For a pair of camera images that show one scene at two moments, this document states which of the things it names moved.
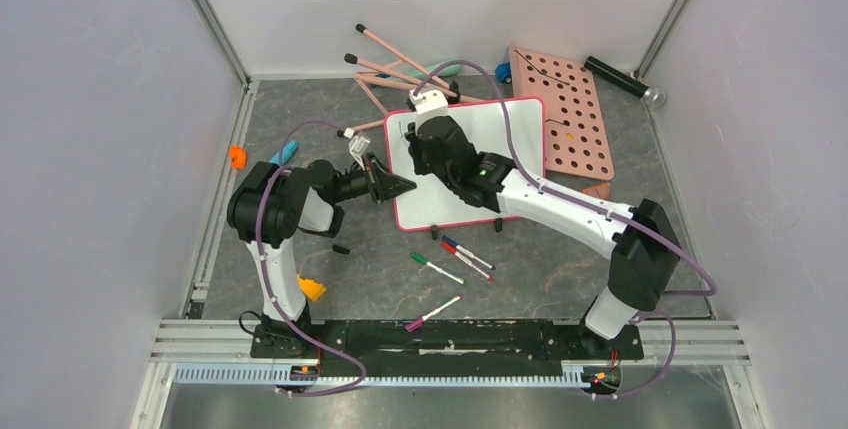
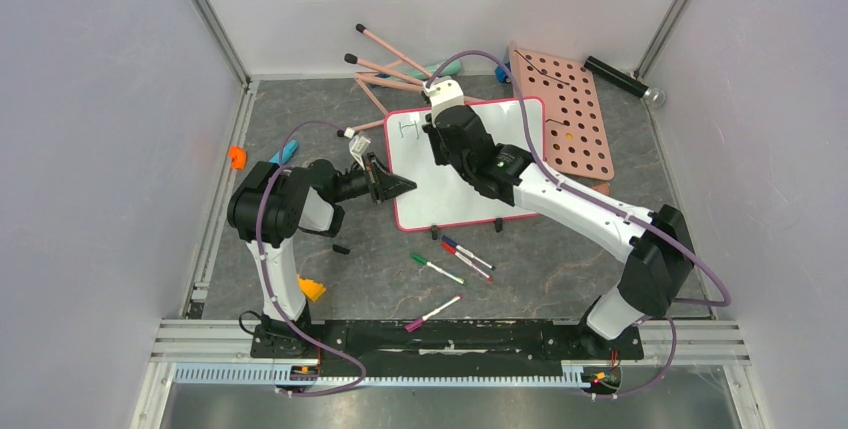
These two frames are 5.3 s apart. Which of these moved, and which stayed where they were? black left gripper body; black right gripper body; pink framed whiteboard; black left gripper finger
Moved: black right gripper body
Stayed: black left gripper body; pink framed whiteboard; black left gripper finger
